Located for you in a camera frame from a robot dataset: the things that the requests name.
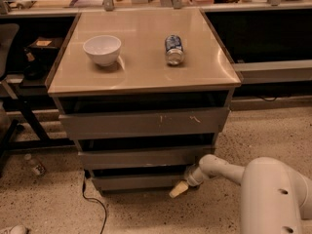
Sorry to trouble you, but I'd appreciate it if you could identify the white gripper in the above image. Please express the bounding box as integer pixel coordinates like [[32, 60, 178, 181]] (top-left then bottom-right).
[[169, 165, 204, 198]]

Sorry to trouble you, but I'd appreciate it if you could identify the grey bottom drawer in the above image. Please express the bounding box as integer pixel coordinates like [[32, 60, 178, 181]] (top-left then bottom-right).
[[92, 173, 184, 191]]

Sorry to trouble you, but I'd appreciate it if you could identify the grey drawer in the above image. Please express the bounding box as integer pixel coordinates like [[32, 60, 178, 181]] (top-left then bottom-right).
[[92, 173, 184, 191], [78, 145, 215, 170], [59, 107, 229, 139]]

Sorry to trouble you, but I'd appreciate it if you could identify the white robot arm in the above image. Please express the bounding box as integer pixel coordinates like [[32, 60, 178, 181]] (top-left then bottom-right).
[[170, 154, 312, 234]]

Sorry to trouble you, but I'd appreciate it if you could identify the grey middle drawer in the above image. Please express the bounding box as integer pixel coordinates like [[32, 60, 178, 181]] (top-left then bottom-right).
[[78, 145, 215, 170]]

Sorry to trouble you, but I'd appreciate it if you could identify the grey top drawer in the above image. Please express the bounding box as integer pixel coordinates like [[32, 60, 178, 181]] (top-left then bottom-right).
[[59, 107, 229, 139]]

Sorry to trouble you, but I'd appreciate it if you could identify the grey drawer cabinet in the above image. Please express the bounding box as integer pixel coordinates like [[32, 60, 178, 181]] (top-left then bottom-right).
[[48, 9, 241, 179]]

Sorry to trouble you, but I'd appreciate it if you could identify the blue soda can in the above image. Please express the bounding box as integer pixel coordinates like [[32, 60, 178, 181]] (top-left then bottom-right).
[[165, 35, 184, 66]]

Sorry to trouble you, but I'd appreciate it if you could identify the clear plastic bottle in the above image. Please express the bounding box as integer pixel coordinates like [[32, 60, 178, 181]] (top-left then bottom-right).
[[24, 154, 46, 176]]

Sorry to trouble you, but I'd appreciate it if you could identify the white bowl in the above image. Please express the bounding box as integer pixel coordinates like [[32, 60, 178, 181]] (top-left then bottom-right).
[[83, 35, 122, 66]]

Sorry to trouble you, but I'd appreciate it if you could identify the white shoe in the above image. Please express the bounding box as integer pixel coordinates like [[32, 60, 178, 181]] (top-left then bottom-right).
[[0, 225, 28, 234]]

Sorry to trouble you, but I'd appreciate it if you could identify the black box with label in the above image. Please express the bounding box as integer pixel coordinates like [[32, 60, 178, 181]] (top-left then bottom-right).
[[28, 37, 63, 61]]

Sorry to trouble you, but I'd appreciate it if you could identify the black floor cable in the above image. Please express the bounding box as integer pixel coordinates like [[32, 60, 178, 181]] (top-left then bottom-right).
[[81, 171, 109, 234]]

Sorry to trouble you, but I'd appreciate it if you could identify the grey metal shelf rail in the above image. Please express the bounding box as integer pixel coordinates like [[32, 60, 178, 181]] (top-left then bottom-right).
[[233, 59, 312, 84]]

